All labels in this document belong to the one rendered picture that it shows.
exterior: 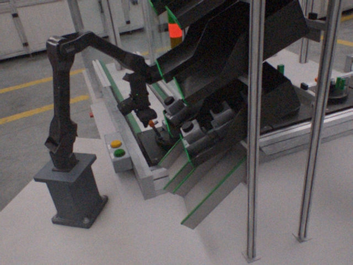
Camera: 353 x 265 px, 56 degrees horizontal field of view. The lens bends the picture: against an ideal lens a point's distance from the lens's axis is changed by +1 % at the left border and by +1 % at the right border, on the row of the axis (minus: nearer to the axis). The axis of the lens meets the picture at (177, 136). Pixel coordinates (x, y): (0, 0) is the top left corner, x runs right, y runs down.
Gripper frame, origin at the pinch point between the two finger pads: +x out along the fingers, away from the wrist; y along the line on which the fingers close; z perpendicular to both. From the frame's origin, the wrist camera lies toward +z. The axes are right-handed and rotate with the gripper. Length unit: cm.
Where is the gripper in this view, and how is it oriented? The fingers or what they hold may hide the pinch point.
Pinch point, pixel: (144, 119)
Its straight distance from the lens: 123.0
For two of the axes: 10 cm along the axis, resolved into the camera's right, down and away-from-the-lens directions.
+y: 3.4, 4.7, -8.2
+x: 1.1, 8.4, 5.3
